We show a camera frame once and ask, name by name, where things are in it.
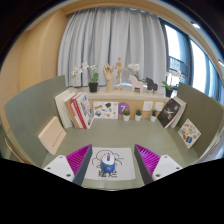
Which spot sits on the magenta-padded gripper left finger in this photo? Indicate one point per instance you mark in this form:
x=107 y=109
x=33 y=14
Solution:
x=79 y=160

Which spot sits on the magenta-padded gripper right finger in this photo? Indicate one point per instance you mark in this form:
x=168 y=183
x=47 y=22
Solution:
x=150 y=160

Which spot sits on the blue and white computer mouse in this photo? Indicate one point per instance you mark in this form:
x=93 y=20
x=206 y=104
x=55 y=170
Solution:
x=108 y=163

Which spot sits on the white mouse pad with drawing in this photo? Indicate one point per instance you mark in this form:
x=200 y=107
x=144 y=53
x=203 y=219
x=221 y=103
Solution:
x=125 y=163

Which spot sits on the beige flat box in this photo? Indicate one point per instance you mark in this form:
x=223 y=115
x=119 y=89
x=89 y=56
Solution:
x=52 y=136

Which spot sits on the small succulent in white pot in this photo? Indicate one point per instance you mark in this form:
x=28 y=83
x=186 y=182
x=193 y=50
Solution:
x=138 y=117
x=126 y=117
x=153 y=118

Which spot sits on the colourful food sticker card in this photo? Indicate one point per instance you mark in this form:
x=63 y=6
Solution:
x=189 y=133

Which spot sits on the orange-brown book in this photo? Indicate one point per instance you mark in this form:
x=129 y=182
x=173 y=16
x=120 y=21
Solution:
x=70 y=111

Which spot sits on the red and white picture book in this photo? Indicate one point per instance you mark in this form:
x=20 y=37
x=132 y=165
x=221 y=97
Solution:
x=84 y=110

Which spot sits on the black book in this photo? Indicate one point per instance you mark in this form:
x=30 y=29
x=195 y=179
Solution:
x=168 y=113

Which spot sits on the white thick book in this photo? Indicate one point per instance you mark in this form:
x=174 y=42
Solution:
x=62 y=108

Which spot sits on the white card with stickers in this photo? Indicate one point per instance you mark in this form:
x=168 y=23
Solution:
x=106 y=110

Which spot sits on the purple round number sign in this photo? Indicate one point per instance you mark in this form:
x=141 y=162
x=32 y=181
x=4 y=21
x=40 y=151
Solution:
x=123 y=107

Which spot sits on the green desk partition panel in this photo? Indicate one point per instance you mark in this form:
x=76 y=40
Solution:
x=30 y=110
x=203 y=113

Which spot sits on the white orchid in black pot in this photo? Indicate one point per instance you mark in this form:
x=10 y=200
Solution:
x=168 y=92
x=93 y=87

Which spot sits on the black wooden horse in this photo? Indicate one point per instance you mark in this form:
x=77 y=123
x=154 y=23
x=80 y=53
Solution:
x=151 y=85

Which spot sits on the pink wooden horse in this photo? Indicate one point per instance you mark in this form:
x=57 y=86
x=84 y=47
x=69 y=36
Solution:
x=136 y=85

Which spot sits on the wooden hand model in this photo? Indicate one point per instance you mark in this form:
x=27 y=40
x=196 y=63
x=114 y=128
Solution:
x=108 y=75

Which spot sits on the white orchid plant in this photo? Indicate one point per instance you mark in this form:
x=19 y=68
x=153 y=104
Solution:
x=134 y=67

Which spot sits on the wooden artist mannequin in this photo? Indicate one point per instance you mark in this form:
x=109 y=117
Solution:
x=120 y=68

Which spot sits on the grey curtain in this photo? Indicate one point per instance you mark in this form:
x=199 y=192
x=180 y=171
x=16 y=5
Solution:
x=110 y=36

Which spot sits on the white wall socket plate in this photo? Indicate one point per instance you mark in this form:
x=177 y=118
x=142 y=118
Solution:
x=147 y=106
x=159 y=106

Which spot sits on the window with dark frame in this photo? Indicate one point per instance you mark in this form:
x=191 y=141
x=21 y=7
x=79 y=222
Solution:
x=200 y=60

